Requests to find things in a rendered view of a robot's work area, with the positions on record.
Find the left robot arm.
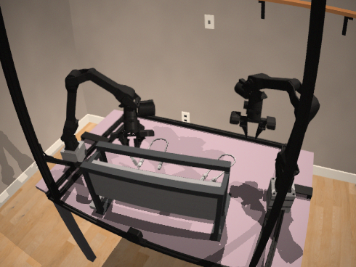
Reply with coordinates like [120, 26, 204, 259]
[60, 68, 155, 151]

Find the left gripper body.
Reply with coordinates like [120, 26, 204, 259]
[110, 117, 155, 139]

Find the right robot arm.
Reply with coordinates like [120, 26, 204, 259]
[235, 73, 320, 193]

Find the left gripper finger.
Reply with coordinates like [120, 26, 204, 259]
[134, 138, 146, 148]
[118, 139, 130, 146]

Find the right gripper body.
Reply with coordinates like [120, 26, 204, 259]
[230, 105, 276, 130]

